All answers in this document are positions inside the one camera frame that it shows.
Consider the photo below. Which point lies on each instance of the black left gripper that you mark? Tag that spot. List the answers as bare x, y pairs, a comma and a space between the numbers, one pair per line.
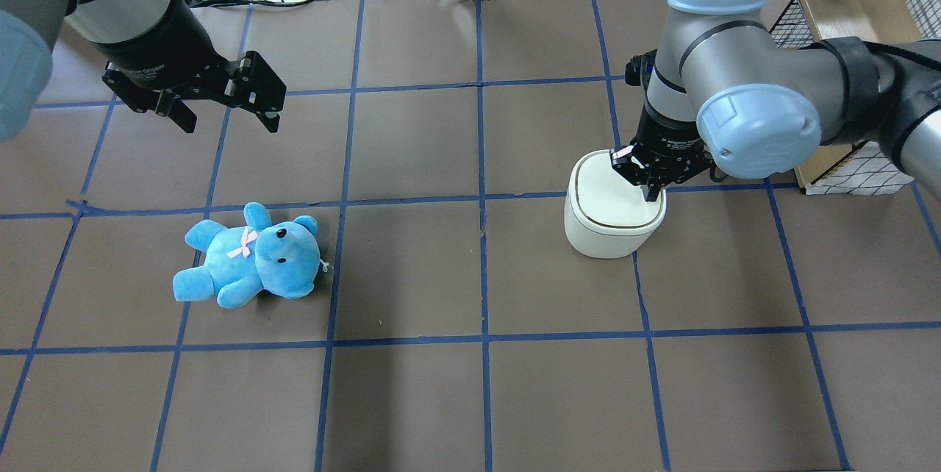
163, 40

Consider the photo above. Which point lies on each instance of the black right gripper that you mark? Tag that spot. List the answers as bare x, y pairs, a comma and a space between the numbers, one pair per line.
667, 137

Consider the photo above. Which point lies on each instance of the white trash can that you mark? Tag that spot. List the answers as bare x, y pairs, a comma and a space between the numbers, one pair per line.
605, 216

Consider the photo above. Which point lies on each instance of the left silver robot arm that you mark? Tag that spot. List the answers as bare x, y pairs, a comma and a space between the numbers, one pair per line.
408, 46

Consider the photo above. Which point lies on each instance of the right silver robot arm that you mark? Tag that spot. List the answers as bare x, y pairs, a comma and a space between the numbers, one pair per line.
720, 94

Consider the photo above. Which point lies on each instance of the blue teddy bear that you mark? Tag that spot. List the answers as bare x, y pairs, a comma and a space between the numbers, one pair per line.
240, 262

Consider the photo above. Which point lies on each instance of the wire basket with wood box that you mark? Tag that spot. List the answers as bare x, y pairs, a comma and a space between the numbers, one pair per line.
889, 50

